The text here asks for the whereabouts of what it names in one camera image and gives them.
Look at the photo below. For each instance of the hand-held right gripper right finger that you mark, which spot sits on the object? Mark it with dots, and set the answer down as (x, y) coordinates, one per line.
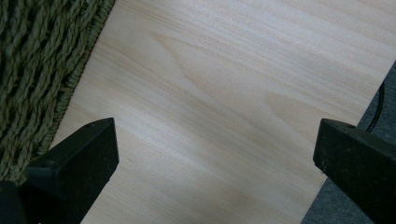
(358, 161)

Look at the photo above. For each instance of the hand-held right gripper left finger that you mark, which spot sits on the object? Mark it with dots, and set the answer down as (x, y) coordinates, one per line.
(74, 165)

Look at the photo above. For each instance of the green woven placemat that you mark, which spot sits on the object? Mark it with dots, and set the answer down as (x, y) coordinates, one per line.
(34, 71)

